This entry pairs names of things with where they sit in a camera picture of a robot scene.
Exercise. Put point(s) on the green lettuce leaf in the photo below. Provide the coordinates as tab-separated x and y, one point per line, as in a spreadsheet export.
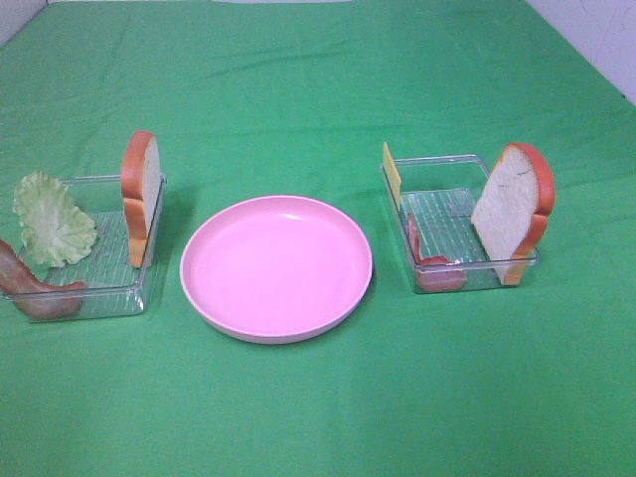
54	230

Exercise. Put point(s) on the clear plastic tray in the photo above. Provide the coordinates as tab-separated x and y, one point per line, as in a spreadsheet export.
112	286
442	192

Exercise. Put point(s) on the yellow cheese slice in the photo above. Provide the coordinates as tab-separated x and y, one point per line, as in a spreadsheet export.
392	173

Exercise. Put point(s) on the bacon strip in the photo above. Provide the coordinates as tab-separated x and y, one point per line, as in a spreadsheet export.
17	278
436	277

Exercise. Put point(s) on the green tablecloth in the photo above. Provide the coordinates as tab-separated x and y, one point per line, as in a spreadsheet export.
250	100

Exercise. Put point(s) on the left clear plastic tray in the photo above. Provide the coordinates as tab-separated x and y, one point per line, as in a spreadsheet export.
112	286

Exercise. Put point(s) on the pink round plate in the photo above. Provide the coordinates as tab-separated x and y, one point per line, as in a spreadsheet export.
276	269

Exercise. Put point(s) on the toast bread slice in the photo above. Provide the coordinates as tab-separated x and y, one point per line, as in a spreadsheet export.
511	215
140	181

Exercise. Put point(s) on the right clear plastic tray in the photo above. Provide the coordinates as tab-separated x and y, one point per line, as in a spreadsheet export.
442	192

